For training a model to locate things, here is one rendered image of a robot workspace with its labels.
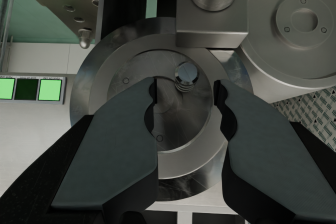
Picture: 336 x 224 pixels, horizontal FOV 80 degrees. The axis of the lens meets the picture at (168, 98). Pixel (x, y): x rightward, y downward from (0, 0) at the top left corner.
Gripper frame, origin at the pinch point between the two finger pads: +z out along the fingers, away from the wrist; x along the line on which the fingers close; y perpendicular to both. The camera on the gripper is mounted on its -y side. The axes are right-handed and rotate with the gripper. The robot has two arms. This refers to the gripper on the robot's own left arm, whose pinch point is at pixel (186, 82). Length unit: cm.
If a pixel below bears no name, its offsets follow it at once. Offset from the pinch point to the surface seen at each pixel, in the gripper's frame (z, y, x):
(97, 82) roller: 3.6, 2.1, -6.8
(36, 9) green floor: 227, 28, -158
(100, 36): 7.6, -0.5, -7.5
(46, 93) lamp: 31.4, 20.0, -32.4
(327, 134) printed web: 6.7, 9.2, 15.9
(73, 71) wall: 256, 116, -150
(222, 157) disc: 0.3, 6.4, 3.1
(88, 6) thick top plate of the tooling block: 33.4, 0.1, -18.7
